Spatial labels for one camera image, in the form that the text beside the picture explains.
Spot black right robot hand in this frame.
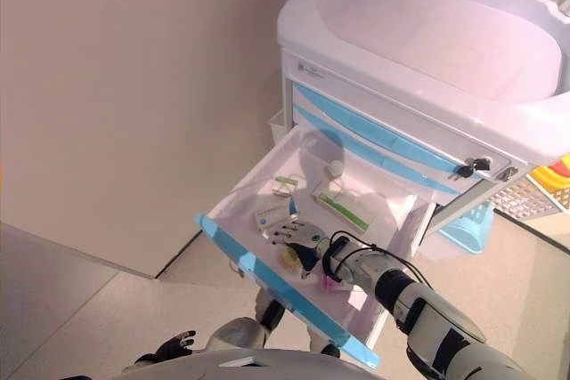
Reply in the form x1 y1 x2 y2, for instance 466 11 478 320
266 219 333 281

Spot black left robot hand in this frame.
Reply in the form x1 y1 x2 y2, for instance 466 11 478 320
153 329 197 363

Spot yellow pill bottle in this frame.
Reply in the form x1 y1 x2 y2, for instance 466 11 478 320
279 248 306 271

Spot white drawer blue front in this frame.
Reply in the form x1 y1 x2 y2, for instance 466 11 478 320
194 124 440 368

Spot blue white medicine box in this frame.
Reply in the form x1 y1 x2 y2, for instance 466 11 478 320
254 199 299 232

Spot long green white medicine box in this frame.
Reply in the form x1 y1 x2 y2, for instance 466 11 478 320
310 183 379 232

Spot small green white medicine box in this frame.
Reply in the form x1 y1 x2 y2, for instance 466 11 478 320
269 176 299 198

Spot shallow drawer blue front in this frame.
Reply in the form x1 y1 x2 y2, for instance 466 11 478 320
291 81 482 183
293 103 464 197

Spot grey left robot leg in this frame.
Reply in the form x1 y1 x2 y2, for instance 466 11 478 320
207 288 286 350

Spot grey robot leg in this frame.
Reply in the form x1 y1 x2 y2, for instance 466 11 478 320
306 324 342 359
207 288 286 350

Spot grey robot torso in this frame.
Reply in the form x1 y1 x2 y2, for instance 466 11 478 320
102 348 428 380

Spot white side bin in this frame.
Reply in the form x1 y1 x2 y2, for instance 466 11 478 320
268 108 289 148

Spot grey right robot leg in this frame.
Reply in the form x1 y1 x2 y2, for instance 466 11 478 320
306 324 342 359

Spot white bin blue lid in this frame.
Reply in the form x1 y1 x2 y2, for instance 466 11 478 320
420 201 495 261

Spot black cart keys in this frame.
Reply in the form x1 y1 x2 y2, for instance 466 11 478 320
453 156 493 179

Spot white perforated basket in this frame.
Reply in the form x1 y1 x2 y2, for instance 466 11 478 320
489 170 570 221

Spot white medical cart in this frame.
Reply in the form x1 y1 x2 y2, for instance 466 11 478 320
266 0 570 354

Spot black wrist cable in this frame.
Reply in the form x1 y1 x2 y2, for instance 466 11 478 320
327 230 436 292

